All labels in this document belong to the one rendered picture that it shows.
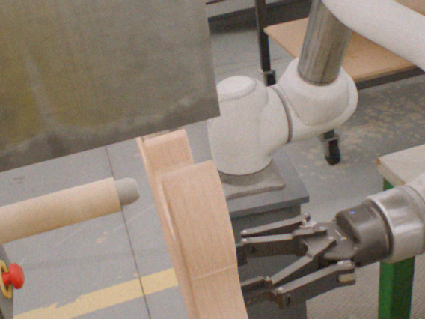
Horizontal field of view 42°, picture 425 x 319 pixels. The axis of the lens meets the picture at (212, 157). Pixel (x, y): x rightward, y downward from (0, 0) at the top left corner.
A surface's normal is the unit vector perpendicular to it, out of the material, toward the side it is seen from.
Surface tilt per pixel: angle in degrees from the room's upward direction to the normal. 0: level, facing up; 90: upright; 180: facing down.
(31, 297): 0
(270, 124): 81
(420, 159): 0
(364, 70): 0
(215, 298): 89
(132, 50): 90
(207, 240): 91
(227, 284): 96
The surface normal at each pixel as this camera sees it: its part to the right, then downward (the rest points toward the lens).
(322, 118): 0.35, 0.75
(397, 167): -0.13, -0.84
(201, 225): 0.25, 0.35
